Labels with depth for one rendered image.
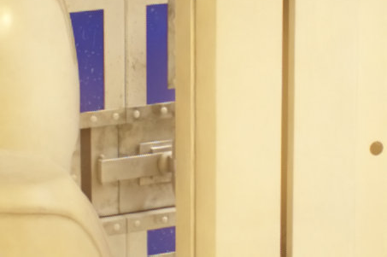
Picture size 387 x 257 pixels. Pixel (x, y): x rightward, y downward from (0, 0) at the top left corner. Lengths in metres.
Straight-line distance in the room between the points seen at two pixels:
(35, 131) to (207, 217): 0.42
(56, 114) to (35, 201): 0.31
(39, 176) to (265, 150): 0.18
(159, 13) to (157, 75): 0.06
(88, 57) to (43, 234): 0.85
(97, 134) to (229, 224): 0.98
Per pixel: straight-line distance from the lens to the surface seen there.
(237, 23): 1.05
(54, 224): 1.18
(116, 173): 2.06
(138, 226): 2.08
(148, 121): 2.08
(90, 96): 2.03
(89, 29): 2.01
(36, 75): 1.48
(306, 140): 1.08
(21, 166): 1.23
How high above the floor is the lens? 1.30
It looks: 13 degrees down
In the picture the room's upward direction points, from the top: straight up
